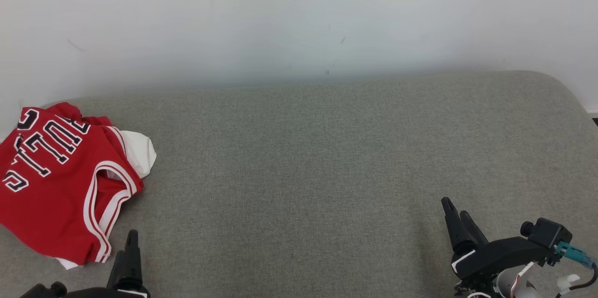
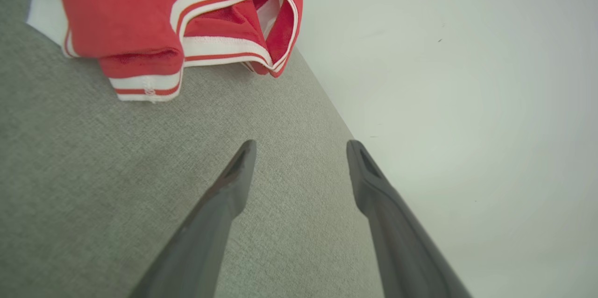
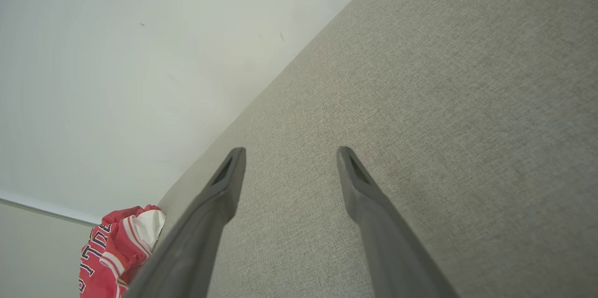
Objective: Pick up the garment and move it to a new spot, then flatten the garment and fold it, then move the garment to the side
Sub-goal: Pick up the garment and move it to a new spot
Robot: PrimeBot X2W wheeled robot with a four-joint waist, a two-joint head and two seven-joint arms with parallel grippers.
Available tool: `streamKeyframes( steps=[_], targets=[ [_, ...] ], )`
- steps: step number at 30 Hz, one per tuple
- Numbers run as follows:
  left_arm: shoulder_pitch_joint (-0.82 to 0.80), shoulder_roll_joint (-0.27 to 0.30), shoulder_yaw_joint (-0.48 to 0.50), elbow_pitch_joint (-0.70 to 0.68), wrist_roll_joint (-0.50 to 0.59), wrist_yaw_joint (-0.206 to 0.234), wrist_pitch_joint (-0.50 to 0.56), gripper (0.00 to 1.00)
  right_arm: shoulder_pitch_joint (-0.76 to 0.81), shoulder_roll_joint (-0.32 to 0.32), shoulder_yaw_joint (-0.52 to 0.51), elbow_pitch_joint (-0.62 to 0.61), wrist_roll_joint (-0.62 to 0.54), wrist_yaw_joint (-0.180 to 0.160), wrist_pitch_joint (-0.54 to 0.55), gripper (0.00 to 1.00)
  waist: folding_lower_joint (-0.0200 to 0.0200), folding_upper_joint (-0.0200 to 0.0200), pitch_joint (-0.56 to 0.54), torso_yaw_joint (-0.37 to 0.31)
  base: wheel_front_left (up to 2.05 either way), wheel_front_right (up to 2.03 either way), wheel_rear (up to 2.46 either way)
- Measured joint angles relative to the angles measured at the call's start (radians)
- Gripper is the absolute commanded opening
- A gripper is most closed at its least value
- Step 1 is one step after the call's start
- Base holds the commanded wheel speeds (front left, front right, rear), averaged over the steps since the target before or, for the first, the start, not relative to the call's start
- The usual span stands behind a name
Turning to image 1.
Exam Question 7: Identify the grey fabric sofa cushion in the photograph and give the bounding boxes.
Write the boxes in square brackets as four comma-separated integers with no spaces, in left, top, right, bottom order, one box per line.
[0,71,598,298]

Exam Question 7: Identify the teal right camera connector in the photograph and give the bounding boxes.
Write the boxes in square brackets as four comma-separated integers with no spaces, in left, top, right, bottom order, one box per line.
[555,241,593,269]

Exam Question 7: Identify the red Bulls jersey white sleeves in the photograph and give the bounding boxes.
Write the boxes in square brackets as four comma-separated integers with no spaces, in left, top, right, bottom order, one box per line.
[0,104,157,270]

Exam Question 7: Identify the thin red white wire bundle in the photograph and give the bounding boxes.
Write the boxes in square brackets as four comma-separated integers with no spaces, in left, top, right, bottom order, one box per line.
[509,262,535,298]

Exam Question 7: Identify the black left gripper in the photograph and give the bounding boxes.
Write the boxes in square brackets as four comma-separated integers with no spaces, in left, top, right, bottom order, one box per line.
[65,230,151,298]

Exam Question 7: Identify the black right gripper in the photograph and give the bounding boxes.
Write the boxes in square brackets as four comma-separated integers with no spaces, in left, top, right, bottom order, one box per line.
[441,197,556,289]

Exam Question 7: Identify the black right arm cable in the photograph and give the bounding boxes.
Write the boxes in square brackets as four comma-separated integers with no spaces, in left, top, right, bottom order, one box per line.
[555,261,598,298]

